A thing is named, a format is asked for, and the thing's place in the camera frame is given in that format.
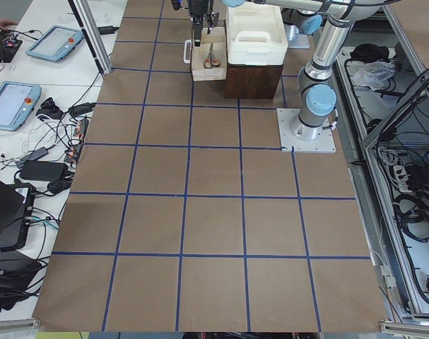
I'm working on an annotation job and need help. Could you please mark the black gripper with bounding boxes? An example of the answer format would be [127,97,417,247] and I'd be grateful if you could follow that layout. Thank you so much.
[187,0,219,47]

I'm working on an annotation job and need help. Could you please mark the left side aluminium frame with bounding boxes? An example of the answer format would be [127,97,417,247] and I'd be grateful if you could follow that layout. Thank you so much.
[336,1,429,338]

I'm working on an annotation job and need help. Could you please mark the far teach pendant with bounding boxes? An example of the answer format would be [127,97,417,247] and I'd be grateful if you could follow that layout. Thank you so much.
[26,25,84,62]

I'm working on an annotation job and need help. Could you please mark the large black power brick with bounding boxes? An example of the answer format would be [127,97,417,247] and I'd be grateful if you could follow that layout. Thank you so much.
[19,161,69,182]

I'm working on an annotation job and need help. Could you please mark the near teach pendant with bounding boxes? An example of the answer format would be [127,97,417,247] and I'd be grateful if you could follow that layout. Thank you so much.
[0,81,42,131]

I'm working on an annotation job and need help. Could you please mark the teach pendant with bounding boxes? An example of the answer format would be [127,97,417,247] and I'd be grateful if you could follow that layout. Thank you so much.
[0,81,42,131]
[26,25,84,62]

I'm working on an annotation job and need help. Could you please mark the white plastic tray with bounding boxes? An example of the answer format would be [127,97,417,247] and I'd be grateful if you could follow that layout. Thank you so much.
[226,2,288,66]

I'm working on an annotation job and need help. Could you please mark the wooden drawer with white handle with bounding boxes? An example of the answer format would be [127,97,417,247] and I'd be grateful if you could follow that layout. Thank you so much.
[183,27,227,81]

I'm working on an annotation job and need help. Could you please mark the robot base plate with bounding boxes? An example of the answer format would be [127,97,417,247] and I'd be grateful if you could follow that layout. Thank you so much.
[276,108,336,153]

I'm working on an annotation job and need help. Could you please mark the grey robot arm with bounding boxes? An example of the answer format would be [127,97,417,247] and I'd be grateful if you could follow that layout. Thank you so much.
[291,16,353,141]
[187,0,396,47]

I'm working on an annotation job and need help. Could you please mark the grey orange handled scissors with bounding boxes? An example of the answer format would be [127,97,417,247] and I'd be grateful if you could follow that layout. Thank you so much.
[204,43,221,69]

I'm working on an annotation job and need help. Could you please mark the black laptop computer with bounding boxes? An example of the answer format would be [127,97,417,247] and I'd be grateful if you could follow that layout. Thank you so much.
[0,180,36,251]

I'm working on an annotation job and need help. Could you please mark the white crumpled cloth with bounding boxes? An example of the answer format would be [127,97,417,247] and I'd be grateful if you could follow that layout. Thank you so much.
[351,61,396,90]

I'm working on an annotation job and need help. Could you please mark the dark brown drawer cabinet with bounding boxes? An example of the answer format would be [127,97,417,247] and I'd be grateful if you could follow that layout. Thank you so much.
[225,64,283,99]

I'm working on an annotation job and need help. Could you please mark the aluminium frame post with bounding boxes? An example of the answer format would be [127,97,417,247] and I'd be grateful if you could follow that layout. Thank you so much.
[68,0,112,76]

